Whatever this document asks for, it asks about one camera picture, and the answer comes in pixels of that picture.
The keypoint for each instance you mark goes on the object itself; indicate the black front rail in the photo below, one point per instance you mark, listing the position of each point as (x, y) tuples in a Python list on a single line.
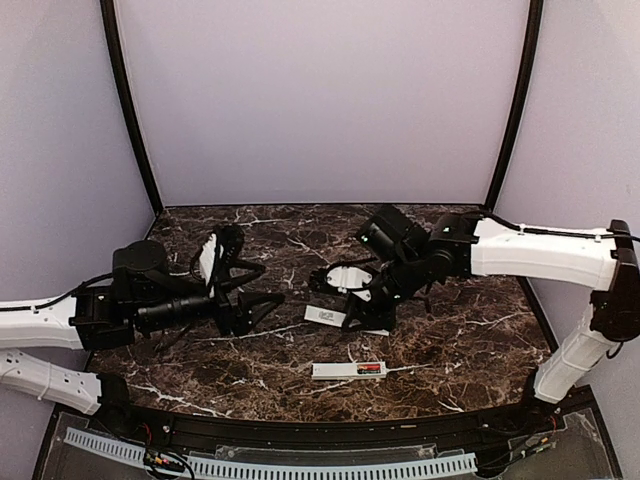
[(482, 429)]

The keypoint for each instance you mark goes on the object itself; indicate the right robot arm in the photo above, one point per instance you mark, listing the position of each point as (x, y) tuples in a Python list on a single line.
[(475, 244)]

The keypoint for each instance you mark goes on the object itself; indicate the black frame post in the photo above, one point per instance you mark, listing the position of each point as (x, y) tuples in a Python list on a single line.
[(128, 109), (520, 93)]

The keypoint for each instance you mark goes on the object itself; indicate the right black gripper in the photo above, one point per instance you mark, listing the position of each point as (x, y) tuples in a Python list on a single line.
[(374, 318)]

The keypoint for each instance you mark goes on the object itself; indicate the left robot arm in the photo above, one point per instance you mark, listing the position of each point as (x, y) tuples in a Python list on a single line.
[(138, 297)]

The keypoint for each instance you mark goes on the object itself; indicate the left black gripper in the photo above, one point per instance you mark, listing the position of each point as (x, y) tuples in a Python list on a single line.
[(239, 317)]

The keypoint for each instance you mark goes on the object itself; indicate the left black frame post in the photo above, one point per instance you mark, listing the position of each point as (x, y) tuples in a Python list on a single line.
[(128, 109)]

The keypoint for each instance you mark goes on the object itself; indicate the right black frame post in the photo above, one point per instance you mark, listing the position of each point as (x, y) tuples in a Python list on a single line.
[(520, 93)]

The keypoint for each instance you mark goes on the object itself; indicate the white remote battery cover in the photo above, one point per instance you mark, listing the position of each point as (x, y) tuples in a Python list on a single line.
[(335, 319)]

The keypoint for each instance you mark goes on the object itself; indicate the white slotted cable duct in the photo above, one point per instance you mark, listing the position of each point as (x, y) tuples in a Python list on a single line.
[(251, 463)]

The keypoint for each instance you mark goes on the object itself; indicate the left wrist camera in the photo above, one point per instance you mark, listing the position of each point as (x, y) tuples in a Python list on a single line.
[(221, 246)]

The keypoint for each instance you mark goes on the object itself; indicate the white remote control body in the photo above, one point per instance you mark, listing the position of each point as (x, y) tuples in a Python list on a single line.
[(342, 371)]

